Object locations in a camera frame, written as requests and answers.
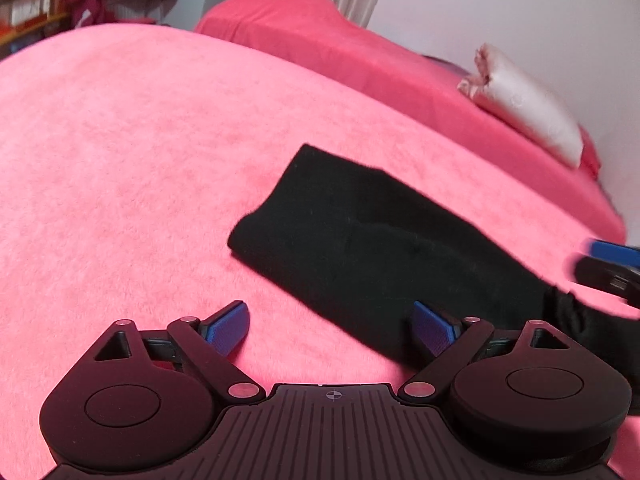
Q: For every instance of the black knit pants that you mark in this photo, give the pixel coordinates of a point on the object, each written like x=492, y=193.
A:
x=375, y=240

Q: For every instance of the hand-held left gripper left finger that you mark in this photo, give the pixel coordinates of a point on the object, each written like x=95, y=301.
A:
x=227, y=329

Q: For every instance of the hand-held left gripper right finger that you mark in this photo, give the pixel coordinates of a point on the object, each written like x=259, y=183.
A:
x=429, y=329

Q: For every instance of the wooden bookshelf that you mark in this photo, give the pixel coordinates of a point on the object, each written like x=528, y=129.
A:
x=30, y=5

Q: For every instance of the pink bed sheet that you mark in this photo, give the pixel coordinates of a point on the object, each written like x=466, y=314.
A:
x=350, y=50

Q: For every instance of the pink fleece blanket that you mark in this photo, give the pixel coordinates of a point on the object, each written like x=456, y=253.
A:
x=125, y=160

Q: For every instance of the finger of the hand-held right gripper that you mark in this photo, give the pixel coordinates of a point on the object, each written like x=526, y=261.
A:
x=607, y=272

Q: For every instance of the white satin pillow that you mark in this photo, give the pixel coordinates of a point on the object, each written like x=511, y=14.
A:
x=525, y=105

